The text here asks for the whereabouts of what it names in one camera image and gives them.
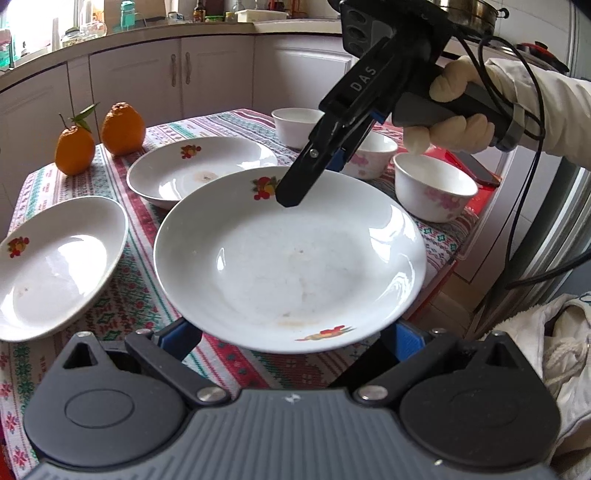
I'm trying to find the white rectangular container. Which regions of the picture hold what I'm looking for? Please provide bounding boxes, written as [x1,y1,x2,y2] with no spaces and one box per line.
[235,8,290,24]

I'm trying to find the black cable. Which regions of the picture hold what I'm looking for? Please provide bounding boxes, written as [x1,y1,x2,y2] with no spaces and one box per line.
[455,33,591,326]

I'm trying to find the steel cooking pot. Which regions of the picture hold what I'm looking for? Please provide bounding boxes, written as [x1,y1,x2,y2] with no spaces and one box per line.
[433,0,509,34]

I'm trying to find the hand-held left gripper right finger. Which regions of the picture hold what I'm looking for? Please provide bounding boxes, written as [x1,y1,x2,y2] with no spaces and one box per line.
[330,320,523,403]

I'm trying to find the person's right forearm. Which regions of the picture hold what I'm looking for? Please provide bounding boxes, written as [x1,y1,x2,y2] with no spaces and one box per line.
[480,56,591,172]

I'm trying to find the person's right hand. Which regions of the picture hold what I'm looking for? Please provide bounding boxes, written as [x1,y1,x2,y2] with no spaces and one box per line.
[403,55,497,156]

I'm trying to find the large white fruit-print plate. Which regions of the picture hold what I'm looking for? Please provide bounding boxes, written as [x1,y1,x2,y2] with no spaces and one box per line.
[153,166,428,355]

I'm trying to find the red gift box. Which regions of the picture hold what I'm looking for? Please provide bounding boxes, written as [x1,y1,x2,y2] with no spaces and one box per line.
[463,182,496,219]

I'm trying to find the silver appliance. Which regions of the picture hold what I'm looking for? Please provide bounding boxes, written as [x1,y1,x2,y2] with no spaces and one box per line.
[480,159,591,334]

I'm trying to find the white kitchen cabinets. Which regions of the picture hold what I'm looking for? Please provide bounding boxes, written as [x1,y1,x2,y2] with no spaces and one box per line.
[0,32,525,289]

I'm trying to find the white ceramic bowl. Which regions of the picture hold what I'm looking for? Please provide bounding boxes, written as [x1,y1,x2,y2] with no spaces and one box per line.
[271,107,327,150]

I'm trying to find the dark cookware with red trim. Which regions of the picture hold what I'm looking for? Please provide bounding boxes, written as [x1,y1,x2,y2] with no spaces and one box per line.
[516,41,572,73]

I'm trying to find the orange with leafy stem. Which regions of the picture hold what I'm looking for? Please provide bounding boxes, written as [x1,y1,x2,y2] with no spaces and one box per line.
[54,102,101,176]

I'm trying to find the red green patterned tablecloth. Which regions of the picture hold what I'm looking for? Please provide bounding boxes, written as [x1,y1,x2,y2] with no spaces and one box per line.
[0,108,483,464]

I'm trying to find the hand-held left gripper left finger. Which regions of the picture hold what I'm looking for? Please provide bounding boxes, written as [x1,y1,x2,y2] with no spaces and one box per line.
[62,318,228,408]

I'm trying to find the beige kitchen countertop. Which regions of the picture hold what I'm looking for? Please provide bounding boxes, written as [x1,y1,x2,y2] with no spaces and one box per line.
[0,19,462,90]

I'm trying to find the dark smartphone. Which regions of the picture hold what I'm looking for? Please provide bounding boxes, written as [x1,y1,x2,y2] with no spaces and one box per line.
[449,150,502,188]

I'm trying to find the green glass jar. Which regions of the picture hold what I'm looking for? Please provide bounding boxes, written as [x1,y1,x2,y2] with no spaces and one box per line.
[120,0,140,31]

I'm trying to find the stained white fruit-print plate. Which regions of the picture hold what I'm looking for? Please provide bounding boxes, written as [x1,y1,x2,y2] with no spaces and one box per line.
[126,137,279,211]

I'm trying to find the white fleece garment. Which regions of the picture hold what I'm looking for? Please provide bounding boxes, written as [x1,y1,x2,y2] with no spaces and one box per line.
[478,292,591,480]

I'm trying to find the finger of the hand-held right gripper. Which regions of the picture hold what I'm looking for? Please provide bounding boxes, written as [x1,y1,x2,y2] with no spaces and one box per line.
[327,111,386,174]
[276,107,368,208]

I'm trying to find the white bowl with pink flowers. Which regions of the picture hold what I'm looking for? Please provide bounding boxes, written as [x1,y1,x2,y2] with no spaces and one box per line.
[393,152,479,223]
[341,131,399,181]

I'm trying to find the bumpy orange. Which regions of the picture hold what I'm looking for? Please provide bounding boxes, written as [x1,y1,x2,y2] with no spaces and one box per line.
[100,102,147,157]

